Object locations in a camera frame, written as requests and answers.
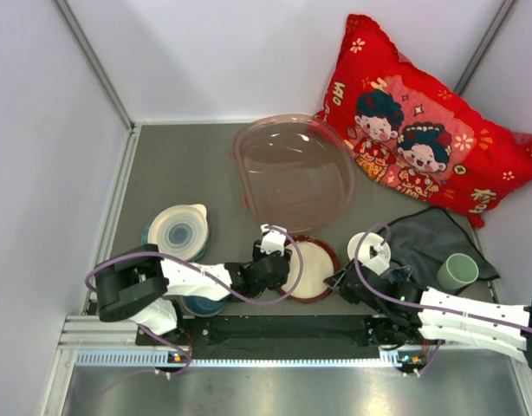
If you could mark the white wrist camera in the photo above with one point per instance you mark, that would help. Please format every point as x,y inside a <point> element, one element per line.
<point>380,259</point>
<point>273,239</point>

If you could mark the dark grey cloth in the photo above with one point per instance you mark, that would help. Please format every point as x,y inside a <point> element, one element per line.
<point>427,239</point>

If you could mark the left aluminium corner post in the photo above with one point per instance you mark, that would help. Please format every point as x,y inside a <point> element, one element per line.
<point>75,29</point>

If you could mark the red cartoon print pillow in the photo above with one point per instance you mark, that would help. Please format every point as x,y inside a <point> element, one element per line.
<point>407,131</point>

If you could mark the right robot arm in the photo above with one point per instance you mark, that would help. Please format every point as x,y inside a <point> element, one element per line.
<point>419,311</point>

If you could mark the pink translucent plastic bin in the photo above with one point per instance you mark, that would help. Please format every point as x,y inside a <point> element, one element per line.
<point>295,171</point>

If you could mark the dark blue ceramic bowl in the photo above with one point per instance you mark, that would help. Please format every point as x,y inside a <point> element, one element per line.
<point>201,306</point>

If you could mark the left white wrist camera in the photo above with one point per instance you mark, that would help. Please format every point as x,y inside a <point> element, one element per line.
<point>273,239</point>

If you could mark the aluminium corner post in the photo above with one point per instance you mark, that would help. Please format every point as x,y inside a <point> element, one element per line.
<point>75,29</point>
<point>502,15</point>

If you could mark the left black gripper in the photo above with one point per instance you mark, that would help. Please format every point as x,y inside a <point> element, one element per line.
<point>258,254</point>

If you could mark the white ceramic bowl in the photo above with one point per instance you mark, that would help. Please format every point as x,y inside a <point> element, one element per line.
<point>360,245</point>

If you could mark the right aluminium corner post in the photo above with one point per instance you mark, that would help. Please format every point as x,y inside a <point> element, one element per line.
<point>502,15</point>

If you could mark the pale green cup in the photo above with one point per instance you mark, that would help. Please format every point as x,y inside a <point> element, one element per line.
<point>457,271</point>

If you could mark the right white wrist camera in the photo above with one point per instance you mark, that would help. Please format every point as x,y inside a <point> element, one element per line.
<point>380,259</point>

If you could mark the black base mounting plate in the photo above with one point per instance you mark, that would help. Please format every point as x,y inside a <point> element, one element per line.
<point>286,337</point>

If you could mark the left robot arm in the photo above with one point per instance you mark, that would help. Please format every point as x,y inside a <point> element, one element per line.
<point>135,286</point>

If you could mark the red rimmed white plate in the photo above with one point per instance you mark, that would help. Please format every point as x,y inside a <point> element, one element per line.
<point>320,262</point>

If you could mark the cream white ceramic plate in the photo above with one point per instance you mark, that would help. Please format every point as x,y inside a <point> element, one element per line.
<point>197,213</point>

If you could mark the teal scalloped ceramic plate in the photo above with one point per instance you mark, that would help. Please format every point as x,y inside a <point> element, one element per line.
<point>181,238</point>

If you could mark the aluminium front frame rail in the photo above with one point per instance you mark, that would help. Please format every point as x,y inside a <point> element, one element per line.
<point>123,344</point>

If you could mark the blue speckled ceramic cup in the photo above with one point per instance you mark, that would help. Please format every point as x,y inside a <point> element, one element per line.
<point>400,274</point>

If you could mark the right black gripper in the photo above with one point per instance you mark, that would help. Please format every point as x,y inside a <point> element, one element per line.
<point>338,284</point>

